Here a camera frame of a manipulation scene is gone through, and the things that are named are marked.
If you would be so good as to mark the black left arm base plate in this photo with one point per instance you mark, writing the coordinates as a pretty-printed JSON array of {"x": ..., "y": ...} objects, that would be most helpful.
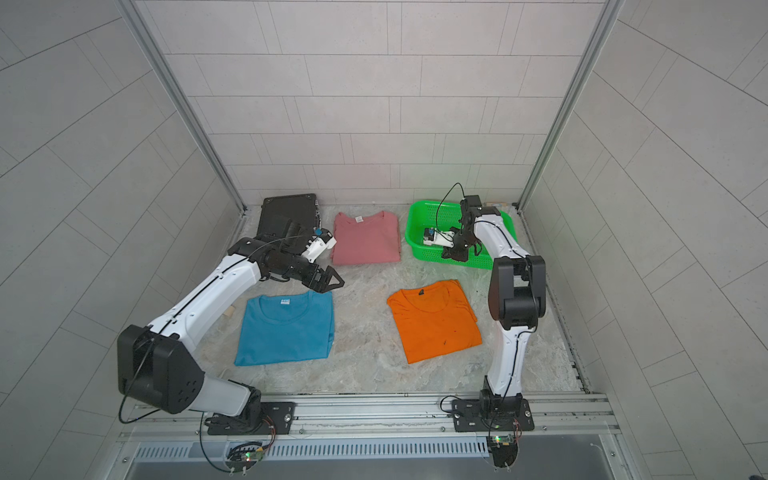
[{"x": 264, "y": 419}]

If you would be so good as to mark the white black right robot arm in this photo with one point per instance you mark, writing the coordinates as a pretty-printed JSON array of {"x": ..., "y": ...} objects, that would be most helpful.
[{"x": 383, "y": 314}]

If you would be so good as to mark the right green circuit board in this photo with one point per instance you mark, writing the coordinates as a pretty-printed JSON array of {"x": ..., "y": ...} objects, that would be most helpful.
[{"x": 503, "y": 450}]

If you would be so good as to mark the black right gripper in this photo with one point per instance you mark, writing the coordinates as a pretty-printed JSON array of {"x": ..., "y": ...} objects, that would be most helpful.
[{"x": 449, "y": 254}]

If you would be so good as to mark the aluminium mounting rail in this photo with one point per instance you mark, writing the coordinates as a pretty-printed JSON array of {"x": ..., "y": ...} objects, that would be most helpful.
[{"x": 358, "y": 416}]

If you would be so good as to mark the left aluminium corner post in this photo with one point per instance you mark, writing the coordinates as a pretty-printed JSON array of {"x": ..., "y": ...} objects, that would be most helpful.
[{"x": 141, "y": 33}]

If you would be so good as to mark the black hard case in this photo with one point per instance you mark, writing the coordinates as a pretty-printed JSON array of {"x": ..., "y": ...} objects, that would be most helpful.
[{"x": 286, "y": 216}]

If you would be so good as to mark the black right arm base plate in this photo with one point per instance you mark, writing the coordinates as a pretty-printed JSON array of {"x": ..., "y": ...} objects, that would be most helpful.
[{"x": 468, "y": 416}]

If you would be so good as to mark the white ventilation grille strip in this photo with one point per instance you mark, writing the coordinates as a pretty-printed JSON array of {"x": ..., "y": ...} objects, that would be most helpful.
[{"x": 349, "y": 449}]

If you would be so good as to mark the orange t-shirt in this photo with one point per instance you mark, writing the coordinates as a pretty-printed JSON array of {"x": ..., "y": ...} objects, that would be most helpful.
[{"x": 434, "y": 320}]

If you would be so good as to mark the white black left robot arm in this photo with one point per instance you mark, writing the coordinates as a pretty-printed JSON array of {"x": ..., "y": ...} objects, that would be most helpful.
[{"x": 155, "y": 363}]

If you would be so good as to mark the green circuit board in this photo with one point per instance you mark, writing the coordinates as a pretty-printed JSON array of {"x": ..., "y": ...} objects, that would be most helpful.
[
  {"x": 241, "y": 458},
  {"x": 503, "y": 450}
]

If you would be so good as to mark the pink folded t-shirt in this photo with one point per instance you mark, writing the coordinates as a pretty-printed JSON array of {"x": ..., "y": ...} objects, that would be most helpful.
[{"x": 366, "y": 240}]

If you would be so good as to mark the right aluminium corner post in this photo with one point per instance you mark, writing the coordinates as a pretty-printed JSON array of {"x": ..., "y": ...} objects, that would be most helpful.
[{"x": 605, "y": 22}]

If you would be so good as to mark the left green circuit board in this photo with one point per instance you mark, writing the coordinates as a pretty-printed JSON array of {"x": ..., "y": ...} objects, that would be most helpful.
[{"x": 241, "y": 458}]

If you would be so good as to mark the blue t-shirt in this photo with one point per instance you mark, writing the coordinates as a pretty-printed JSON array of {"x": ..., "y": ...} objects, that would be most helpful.
[{"x": 291, "y": 328}]

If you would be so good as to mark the aluminium corner post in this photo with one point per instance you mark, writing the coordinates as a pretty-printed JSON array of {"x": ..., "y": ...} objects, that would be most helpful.
[
  {"x": 141, "y": 33},
  {"x": 605, "y": 22}
]

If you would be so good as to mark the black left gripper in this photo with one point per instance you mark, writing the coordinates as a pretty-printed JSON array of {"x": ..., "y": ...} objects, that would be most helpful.
[{"x": 315, "y": 274}]

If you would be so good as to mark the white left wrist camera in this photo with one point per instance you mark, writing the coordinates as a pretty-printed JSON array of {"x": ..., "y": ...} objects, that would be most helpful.
[{"x": 321, "y": 241}]

